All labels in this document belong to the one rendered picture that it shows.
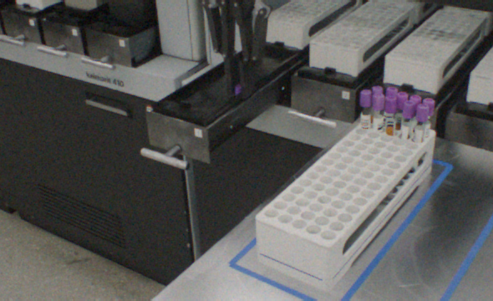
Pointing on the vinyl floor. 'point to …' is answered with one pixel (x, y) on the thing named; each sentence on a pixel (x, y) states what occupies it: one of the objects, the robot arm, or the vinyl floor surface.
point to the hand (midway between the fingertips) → (240, 75)
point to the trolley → (389, 243)
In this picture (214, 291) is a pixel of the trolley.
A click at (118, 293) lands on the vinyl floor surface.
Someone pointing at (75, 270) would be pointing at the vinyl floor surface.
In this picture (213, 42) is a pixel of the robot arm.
